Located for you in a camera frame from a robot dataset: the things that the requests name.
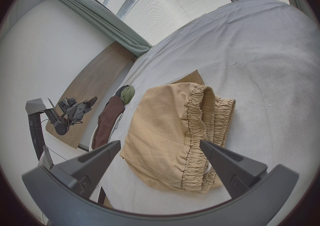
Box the window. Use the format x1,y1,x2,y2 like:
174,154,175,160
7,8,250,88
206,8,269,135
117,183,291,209
65,0,302,48

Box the grey-green curtain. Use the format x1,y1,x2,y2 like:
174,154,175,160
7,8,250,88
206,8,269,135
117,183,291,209
53,0,153,57

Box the tan shorts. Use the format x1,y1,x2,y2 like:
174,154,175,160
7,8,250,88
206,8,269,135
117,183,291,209
120,70,237,194

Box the brown garment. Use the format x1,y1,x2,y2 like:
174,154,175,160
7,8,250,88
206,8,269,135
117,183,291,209
91,94,126,151

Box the green garment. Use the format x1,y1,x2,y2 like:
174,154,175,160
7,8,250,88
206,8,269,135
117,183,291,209
120,85,136,105

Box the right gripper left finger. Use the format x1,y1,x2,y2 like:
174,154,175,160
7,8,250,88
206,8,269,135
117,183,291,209
51,140,122,199

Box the bed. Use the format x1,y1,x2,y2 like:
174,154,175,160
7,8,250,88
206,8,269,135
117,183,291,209
45,0,320,213

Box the white garment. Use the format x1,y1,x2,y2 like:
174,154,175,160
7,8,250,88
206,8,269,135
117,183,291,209
89,113,125,146

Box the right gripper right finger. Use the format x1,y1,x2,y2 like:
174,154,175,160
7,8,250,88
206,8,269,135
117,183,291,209
200,139,269,199

